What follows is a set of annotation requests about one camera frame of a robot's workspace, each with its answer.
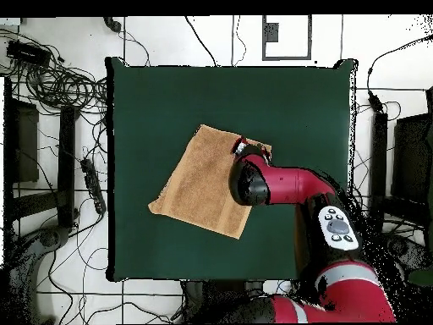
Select grey square floor frame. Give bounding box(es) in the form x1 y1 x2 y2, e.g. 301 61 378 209
261 14 313 61

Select black stand frame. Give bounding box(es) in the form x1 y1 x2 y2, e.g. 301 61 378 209
3 76 80 238
367 86 433 234

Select tan terry towel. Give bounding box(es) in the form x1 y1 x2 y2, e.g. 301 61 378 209
147 124 272 240

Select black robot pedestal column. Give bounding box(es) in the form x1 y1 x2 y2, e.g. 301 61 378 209
180 279 265 324

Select black power strip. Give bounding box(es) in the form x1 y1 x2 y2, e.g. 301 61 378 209
79 157 107 215

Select dark green table cloth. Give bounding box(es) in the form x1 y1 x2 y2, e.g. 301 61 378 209
105 56 359 283

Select tangled black cables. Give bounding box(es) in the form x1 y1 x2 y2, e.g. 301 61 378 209
0 28 110 118

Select grey tripod base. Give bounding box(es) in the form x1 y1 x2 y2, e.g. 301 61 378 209
385 233 433 272
6 225 72 322

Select black rectangular box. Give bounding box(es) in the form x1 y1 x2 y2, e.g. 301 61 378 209
6 40 52 67

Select small black plug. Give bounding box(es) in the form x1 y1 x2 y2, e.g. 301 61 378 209
102 16 123 34

